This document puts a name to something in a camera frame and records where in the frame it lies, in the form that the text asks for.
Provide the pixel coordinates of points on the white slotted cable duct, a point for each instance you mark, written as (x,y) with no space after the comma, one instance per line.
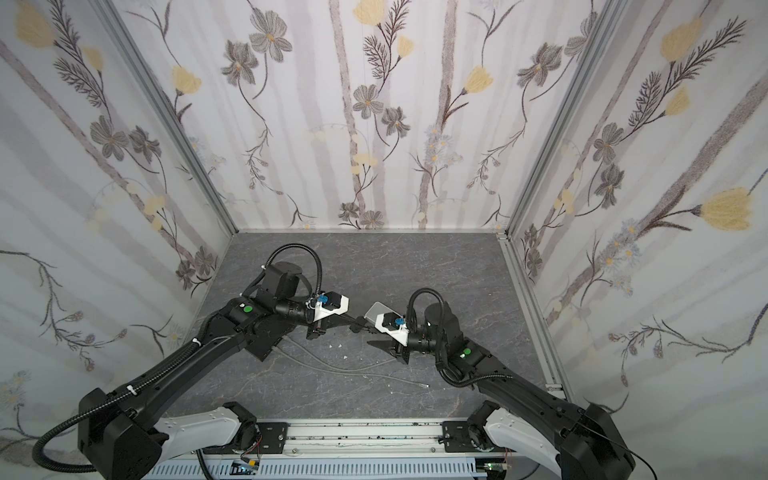
(382,468)

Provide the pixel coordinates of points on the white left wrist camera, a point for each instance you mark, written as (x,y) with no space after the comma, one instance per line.
(326,305)

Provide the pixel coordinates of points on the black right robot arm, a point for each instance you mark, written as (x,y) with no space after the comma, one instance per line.
(571,441)

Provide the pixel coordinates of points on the aluminium mounting rail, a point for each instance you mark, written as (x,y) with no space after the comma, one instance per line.
(222,431)

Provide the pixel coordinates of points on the white network switch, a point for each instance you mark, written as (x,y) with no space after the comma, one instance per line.
(376,311)

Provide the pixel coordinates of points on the black network switch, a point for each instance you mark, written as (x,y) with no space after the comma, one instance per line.
(262,341)

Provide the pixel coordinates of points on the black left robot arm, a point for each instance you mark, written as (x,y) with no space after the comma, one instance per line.
(116,434)

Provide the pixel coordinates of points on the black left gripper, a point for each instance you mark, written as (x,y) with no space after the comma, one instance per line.
(332,315)

